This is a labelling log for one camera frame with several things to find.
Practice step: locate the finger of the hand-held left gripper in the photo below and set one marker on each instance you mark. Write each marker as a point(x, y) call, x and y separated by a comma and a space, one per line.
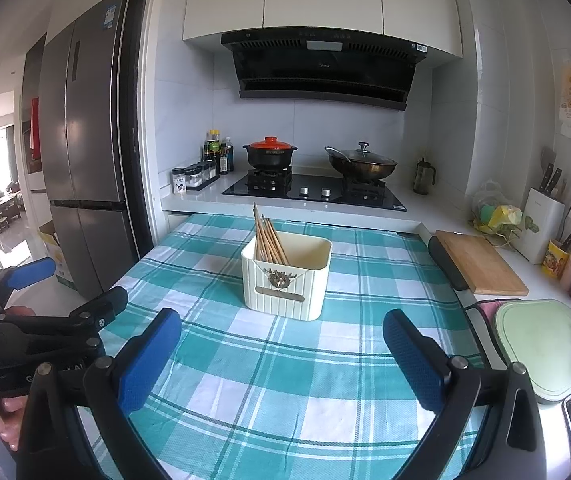
point(95, 307)
point(30, 272)

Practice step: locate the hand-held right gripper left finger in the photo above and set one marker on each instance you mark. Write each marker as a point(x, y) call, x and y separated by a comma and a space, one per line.
point(150, 360)

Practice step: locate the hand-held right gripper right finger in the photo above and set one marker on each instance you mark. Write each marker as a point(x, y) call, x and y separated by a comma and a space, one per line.
point(410, 360)

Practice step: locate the cream ribbed utensil holder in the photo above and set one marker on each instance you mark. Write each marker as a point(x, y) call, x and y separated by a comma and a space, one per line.
point(310, 285)

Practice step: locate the cardboard box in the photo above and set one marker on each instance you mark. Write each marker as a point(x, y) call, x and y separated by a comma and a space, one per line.
point(58, 260)

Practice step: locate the wooden dining table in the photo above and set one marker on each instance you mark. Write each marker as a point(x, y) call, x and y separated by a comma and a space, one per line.
point(5, 210)

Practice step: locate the pink cloth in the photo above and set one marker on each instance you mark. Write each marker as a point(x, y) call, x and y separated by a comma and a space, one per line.
point(488, 312)

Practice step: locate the teal plaid tablecloth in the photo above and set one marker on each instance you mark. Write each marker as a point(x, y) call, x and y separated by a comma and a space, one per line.
point(265, 385)

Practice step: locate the wooden cutting board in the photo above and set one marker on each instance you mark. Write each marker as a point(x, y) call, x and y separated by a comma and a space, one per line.
point(485, 265)

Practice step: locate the green cutting board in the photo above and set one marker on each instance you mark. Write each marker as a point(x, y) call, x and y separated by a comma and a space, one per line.
point(535, 350)

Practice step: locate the red hanging cloth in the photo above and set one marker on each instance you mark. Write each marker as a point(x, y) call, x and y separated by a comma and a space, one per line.
point(34, 130)

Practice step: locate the grey steel refrigerator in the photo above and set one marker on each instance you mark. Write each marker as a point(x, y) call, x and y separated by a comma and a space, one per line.
point(85, 135)

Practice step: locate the white label spice jar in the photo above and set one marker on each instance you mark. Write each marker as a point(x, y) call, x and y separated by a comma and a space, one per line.
point(179, 182)

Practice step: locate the clear spice jar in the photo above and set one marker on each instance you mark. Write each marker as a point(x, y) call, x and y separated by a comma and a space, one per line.
point(201, 174)
point(190, 177)

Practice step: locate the yellow and green bag bundle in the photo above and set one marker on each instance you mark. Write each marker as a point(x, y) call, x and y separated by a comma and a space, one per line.
point(498, 215)

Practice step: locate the yellow printed cup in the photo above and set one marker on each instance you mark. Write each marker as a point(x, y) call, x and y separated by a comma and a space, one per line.
point(555, 260)

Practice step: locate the white knife block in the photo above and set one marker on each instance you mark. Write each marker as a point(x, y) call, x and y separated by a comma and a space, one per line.
point(540, 230)

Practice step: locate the black glass gas stove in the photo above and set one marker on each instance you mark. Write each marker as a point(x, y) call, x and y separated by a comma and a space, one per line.
point(315, 195)

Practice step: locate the brown tall cabinet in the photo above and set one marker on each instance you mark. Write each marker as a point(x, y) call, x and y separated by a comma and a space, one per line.
point(33, 75)

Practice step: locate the yellow cap sauce bottle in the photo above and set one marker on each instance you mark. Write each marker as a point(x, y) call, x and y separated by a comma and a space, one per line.
point(212, 147)

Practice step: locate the dark sauce bottle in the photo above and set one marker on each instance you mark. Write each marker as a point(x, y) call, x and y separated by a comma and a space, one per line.
point(226, 157)

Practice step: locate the dark wok with lid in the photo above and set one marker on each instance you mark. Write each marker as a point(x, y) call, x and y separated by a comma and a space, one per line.
point(360, 165)

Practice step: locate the black clay pot orange lid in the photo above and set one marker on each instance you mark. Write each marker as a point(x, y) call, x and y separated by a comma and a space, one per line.
point(268, 152)

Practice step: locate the black range hood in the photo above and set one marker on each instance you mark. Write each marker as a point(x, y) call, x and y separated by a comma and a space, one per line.
point(325, 70)

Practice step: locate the black door frame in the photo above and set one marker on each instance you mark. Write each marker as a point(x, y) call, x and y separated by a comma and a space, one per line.
point(135, 110)

